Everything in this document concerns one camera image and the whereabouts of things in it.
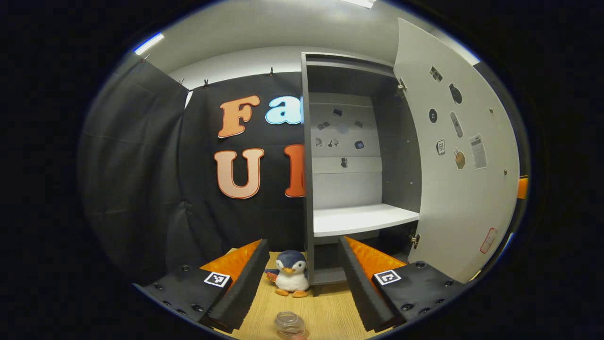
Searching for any clear bottle with cherry label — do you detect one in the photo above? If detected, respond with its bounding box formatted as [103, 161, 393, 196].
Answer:
[274, 311, 307, 340]

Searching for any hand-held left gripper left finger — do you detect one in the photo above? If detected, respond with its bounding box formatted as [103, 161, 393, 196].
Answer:
[134, 238, 270, 333]

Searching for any black backdrop cloth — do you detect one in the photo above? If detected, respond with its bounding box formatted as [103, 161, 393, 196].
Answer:
[78, 59, 527, 284]

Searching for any white cabinet door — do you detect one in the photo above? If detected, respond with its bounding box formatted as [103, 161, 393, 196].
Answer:
[393, 18, 521, 284]

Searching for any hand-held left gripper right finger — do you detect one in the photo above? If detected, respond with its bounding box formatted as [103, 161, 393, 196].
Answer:
[339, 235, 465, 332]

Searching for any plush penguin toy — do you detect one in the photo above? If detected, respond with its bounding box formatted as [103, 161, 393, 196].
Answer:
[264, 250, 312, 298]

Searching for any grey cabinet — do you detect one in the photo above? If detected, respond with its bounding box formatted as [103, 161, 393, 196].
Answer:
[301, 52, 423, 296]

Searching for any white cabinet shelf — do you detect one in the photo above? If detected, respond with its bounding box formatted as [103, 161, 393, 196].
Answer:
[313, 203, 420, 238]

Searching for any ceiling strip light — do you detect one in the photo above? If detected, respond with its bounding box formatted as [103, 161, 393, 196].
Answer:
[134, 32, 165, 56]

